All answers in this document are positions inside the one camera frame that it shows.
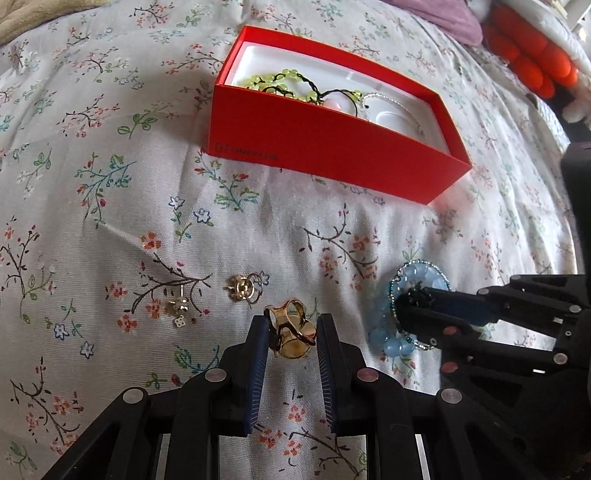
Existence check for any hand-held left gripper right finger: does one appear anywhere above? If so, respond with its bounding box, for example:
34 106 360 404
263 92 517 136
316 314 548 480

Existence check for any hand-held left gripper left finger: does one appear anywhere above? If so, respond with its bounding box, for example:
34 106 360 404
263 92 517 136
41 315 271 480

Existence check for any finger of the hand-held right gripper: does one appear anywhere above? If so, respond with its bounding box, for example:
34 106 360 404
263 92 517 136
394 295 591 416
406 273 591 335

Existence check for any light blue bead bracelet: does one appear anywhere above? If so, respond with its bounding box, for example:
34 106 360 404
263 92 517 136
368 261 451 358

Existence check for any wide gold ring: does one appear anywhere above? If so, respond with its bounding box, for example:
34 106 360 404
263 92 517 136
264 298 319 358

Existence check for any small gold flower earring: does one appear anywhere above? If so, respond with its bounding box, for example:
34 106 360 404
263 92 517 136
166 285 192 329

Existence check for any red cardboard box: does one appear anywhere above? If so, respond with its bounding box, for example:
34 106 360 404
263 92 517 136
210 25 472 205

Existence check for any gold hoop earring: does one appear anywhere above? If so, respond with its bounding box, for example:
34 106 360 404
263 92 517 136
226 271 265 306

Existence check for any orange plush toy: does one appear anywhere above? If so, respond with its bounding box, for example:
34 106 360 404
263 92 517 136
482 4 579 100

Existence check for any floral bedsheet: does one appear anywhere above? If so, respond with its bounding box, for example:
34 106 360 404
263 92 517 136
0 0 583 480

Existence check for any purple pillow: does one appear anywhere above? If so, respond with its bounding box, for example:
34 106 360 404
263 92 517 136
385 0 483 47

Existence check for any beige fleece blanket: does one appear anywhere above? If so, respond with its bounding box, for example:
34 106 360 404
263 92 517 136
0 0 116 47

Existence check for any silver chain bracelet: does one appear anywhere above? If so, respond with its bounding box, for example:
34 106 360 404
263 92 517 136
358 91 424 136

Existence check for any pink stone black cord necklace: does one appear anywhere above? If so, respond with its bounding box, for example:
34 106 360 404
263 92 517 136
318 88 361 116

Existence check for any green bead bracelet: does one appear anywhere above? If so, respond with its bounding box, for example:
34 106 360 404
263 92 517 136
236 67 363 110

